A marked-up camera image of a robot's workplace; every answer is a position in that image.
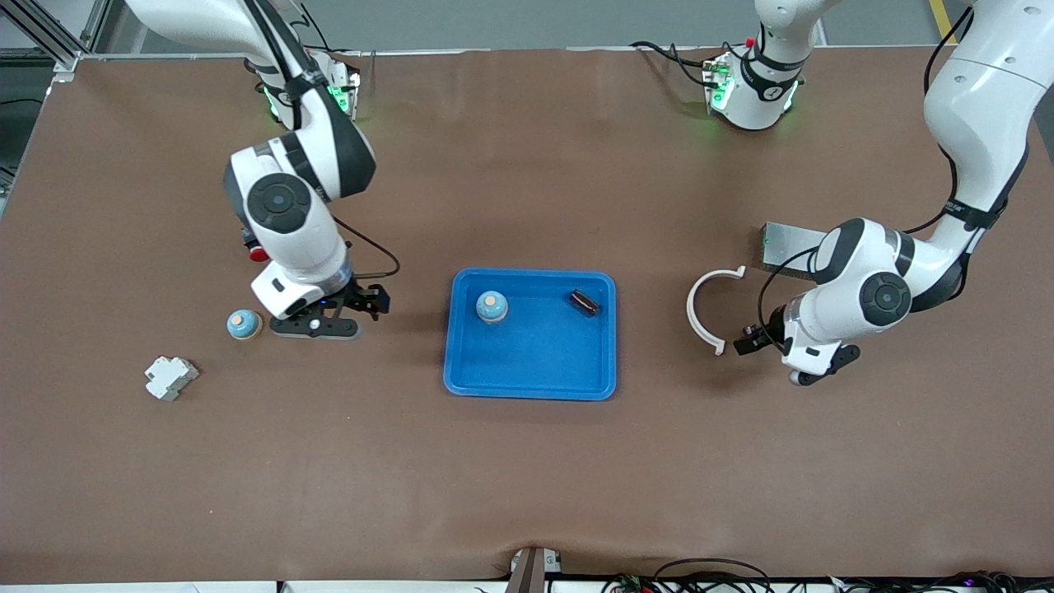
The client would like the blue plastic tray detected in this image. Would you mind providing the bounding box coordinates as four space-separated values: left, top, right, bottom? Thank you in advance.
443 268 618 403

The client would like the white curved plastic clamp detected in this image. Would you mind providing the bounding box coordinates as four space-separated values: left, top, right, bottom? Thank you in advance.
686 265 748 357

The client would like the grey metal box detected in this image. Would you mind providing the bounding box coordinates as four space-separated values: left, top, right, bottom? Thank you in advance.
759 222 828 274

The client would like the white circuit breaker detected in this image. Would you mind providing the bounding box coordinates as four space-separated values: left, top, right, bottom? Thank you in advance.
144 356 200 402

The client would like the black camera cable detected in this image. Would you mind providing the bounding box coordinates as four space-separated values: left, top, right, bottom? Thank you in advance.
758 8 977 330
325 212 402 281

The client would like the black cable loop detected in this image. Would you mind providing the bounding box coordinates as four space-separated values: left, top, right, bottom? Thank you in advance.
655 558 775 593

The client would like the tangled cable bundle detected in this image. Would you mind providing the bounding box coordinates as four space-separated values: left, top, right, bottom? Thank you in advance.
832 570 1054 593

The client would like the black base cable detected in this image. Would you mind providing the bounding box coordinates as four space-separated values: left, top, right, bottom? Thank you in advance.
630 40 713 87

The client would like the grey metal mount bracket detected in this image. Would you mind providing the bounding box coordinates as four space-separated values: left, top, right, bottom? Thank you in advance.
506 546 565 593

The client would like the aluminium frame post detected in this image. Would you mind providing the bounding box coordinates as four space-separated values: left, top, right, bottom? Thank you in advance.
0 0 116 83

